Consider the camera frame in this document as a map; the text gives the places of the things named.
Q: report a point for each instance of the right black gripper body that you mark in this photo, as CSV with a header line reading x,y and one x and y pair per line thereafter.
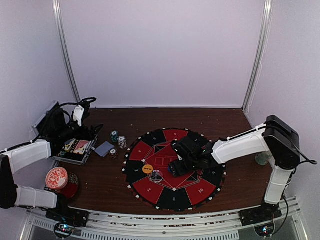
x,y
175,166

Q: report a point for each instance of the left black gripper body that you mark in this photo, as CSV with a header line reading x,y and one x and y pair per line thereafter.
x,y
66,134

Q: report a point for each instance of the green white chip stack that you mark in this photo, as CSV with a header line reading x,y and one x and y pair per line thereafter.
x,y
114,135

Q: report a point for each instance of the white grey chip stack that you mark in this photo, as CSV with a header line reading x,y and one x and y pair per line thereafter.
x,y
122,142

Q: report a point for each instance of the orange big blind button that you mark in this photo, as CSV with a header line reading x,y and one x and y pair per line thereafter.
x,y
147,169

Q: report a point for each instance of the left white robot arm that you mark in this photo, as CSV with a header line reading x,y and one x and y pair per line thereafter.
x,y
25,157

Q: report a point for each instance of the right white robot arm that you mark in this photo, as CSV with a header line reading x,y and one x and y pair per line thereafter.
x,y
273,136

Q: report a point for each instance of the aluminium poker case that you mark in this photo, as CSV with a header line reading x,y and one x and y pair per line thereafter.
x,y
46,127

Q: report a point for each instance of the black gold card box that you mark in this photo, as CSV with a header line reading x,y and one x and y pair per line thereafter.
x,y
69,146

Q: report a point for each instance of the red gold card box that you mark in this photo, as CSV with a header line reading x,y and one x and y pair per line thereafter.
x,y
81,147

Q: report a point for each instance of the blue playing card deck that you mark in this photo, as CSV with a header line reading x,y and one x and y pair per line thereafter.
x,y
104,149

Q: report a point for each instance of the red black chip stack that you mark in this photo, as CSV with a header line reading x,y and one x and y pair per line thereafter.
x,y
113,153

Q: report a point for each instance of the round red black poker mat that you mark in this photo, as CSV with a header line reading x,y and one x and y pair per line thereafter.
x,y
178,194

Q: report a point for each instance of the red floral round tin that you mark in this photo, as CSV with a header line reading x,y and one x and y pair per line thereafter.
x,y
57,178

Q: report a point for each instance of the dark red round lid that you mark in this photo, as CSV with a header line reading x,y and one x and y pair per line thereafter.
x,y
72,186

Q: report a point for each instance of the patterned paper cup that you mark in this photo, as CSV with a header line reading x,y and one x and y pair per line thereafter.
x,y
262,158

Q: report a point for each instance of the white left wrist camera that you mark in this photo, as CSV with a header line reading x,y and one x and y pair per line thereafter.
x,y
77,115

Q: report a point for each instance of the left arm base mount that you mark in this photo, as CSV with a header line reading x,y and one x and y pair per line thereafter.
x,y
64,214

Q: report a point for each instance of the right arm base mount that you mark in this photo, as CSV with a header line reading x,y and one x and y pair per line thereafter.
x,y
258,215

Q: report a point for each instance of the left aluminium frame post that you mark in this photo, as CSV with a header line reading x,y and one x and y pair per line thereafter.
x,y
65,53

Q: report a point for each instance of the aluminium frame post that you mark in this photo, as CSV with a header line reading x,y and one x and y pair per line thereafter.
x,y
65,53
261,47

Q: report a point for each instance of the front aluminium rail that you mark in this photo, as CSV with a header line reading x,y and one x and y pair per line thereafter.
x,y
223,225

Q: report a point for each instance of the right aluminium frame post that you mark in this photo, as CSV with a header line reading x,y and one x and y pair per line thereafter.
x,y
261,47

